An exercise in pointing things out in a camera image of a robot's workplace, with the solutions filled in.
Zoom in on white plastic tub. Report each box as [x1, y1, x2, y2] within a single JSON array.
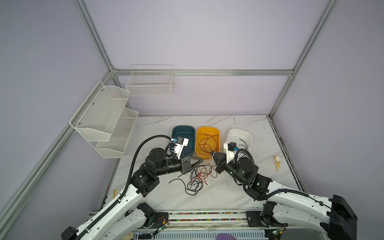
[[225, 129, 253, 152]]

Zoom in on teal plastic tub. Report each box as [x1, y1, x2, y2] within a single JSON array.
[[170, 125, 196, 157]]

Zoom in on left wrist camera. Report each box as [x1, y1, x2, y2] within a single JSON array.
[[171, 137, 189, 160]]

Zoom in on red cables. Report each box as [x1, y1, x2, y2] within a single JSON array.
[[194, 163, 218, 185]]

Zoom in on lower white mesh shelf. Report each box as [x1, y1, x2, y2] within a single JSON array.
[[96, 108, 139, 159]]

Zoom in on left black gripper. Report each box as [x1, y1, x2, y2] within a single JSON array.
[[155, 154, 203, 177]]

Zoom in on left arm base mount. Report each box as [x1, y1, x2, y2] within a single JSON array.
[[129, 203, 169, 229]]

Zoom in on red cable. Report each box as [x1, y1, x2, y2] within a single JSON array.
[[197, 133, 220, 156]]

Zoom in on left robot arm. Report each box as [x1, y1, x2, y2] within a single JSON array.
[[61, 136, 203, 240]]

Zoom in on aluminium front rail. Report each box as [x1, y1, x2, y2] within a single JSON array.
[[83, 208, 328, 232]]

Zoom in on white mesh shelf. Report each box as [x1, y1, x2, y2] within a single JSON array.
[[69, 82, 130, 142], [96, 108, 139, 159]]

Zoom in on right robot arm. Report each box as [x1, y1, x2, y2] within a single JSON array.
[[211, 149, 358, 240]]

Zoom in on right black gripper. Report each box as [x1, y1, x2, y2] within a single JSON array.
[[209, 150, 247, 186]]

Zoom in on purple object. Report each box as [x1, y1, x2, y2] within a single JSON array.
[[216, 234, 236, 240]]

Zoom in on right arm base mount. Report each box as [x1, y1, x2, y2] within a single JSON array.
[[246, 201, 288, 228]]

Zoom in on upper white mesh shelf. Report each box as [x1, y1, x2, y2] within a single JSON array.
[[69, 82, 130, 142]]

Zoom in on white wire basket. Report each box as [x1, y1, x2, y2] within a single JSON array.
[[126, 65, 174, 97]]

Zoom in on yellow plastic tub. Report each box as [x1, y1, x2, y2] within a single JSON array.
[[195, 127, 221, 159]]

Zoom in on yellow toy figure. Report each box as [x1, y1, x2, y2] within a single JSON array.
[[274, 156, 281, 171]]

